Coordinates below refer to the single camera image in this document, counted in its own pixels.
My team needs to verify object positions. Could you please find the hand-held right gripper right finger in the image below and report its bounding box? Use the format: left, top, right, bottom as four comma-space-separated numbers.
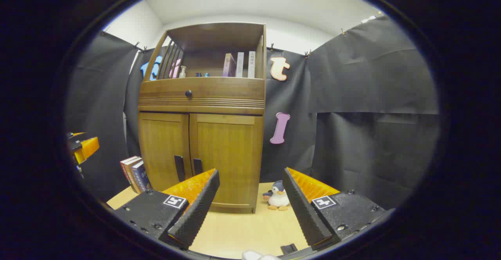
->
283, 168, 386, 251

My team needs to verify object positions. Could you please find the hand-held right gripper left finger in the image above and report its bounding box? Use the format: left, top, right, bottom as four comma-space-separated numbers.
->
114, 169, 220, 250

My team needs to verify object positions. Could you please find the wooden cabinet door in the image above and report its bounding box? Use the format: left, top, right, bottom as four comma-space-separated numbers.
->
189, 113, 263, 213
139, 112, 192, 192

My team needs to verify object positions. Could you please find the wooden double-door shoe cabinet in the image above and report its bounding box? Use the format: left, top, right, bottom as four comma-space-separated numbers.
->
137, 22, 267, 214

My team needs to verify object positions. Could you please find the wooden cabinet drawer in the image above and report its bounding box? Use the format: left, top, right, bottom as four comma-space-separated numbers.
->
138, 77, 266, 115

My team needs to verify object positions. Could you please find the penguin plush toy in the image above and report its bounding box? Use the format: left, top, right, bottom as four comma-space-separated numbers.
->
263, 180, 291, 211

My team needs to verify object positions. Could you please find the red book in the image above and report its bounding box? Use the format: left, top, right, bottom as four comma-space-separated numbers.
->
120, 156, 139, 193

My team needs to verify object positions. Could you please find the brown book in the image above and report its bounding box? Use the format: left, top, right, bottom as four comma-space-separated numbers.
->
125, 158, 144, 193

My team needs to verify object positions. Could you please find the blue book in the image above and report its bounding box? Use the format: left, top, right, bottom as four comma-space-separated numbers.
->
132, 161, 152, 192

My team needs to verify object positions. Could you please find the black backdrop cloth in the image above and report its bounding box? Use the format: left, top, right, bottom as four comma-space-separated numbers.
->
67, 15, 441, 209

